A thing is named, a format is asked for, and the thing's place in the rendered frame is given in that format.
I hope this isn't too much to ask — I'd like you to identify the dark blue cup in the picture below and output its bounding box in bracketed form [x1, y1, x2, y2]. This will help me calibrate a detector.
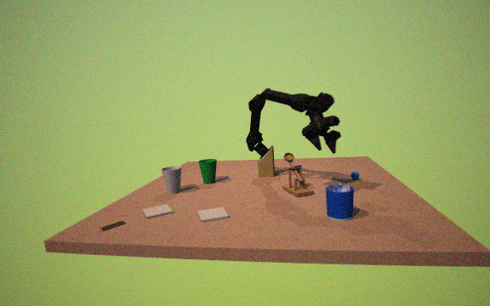
[326, 185, 354, 221]

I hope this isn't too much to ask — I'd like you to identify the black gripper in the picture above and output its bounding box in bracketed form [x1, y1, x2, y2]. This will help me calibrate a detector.
[302, 115, 340, 154]

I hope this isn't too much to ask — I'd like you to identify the grey flat square tile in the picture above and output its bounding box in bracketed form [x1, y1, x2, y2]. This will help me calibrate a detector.
[143, 204, 173, 218]
[197, 207, 229, 223]

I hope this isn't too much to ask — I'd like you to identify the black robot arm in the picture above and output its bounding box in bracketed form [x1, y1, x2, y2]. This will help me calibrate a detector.
[246, 88, 339, 159]

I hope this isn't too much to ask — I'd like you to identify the dark grey cup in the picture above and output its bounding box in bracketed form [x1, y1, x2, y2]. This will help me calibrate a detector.
[161, 167, 181, 194]

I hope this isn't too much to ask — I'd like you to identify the green cup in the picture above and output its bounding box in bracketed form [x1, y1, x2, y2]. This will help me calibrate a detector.
[199, 159, 217, 184]

